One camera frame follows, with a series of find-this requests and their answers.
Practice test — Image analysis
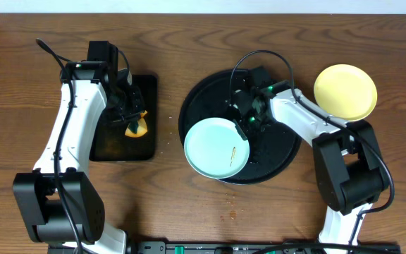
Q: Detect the green and yellow sponge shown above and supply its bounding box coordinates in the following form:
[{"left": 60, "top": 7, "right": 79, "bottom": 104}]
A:
[{"left": 125, "top": 111, "right": 148, "bottom": 138}]

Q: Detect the yellow plate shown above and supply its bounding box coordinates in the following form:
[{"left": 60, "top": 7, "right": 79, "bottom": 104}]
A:
[{"left": 314, "top": 64, "right": 378, "bottom": 121}]

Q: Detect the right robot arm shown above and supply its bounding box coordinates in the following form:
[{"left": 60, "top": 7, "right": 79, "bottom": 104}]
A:
[{"left": 230, "top": 64, "right": 394, "bottom": 248}]

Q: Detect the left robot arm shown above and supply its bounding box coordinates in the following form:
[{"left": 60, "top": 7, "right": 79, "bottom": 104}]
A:
[{"left": 13, "top": 39, "right": 147, "bottom": 253}]

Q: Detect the round black tray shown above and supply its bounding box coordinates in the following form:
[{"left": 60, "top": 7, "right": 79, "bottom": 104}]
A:
[{"left": 178, "top": 70, "right": 302, "bottom": 185}]

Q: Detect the black rectangular tray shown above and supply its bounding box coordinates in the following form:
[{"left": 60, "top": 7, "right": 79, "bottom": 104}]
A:
[{"left": 90, "top": 75, "right": 158, "bottom": 162}]

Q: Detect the upper light blue plate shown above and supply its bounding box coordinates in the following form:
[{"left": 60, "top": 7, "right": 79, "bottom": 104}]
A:
[{"left": 183, "top": 117, "right": 250, "bottom": 179}]

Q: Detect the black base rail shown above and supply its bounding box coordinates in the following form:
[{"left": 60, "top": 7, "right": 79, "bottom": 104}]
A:
[{"left": 47, "top": 240, "right": 401, "bottom": 254}]

